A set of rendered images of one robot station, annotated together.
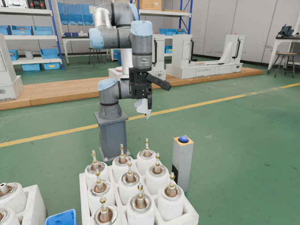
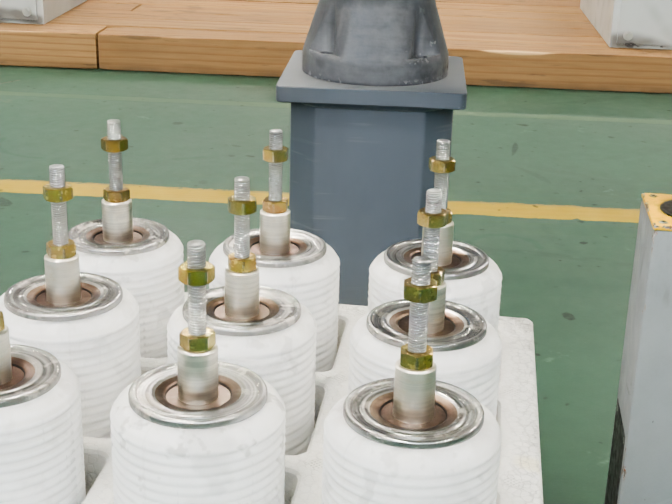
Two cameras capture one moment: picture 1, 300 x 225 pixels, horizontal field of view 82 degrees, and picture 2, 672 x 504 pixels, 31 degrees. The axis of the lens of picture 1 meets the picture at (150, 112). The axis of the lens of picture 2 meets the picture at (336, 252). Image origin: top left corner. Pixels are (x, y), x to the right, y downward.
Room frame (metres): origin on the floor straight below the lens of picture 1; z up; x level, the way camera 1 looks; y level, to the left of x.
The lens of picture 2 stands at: (-0.06, -0.32, 0.56)
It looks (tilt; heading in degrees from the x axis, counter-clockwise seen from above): 20 degrees down; 30
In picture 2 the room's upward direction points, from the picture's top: 2 degrees clockwise
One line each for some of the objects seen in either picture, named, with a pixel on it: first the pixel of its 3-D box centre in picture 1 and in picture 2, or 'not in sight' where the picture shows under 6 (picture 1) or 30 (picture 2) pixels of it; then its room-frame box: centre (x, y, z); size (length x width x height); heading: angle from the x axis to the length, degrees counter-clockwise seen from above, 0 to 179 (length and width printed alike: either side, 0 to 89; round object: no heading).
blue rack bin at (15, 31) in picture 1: (22, 30); not in sight; (4.47, 2.98, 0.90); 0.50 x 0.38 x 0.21; 25
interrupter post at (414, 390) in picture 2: (171, 189); (414, 391); (0.46, -0.08, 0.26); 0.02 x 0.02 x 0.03
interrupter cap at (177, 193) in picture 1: (171, 191); (413, 413); (0.46, -0.08, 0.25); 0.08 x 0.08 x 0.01
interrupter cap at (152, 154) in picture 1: (147, 154); (436, 260); (0.67, 0.01, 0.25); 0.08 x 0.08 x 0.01
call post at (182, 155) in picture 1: (181, 166); (671, 426); (0.70, -0.16, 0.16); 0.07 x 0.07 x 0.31; 23
